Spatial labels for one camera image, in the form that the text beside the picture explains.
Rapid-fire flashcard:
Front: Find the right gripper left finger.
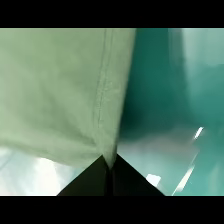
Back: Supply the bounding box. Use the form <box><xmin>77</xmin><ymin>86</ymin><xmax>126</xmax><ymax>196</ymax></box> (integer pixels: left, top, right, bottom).
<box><xmin>57</xmin><ymin>154</ymin><xmax>111</xmax><ymax>197</ymax></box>

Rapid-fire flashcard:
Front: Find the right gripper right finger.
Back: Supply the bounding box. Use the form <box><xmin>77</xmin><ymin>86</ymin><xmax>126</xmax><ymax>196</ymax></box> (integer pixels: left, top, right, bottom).
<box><xmin>109</xmin><ymin>153</ymin><xmax>166</xmax><ymax>197</ymax></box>

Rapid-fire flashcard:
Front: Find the pale green shirt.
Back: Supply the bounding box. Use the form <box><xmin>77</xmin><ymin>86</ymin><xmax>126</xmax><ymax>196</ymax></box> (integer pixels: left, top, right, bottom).
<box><xmin>0</xmin><ymin>28</ymin><xmax>137</xmax><ymax>169</ymax></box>

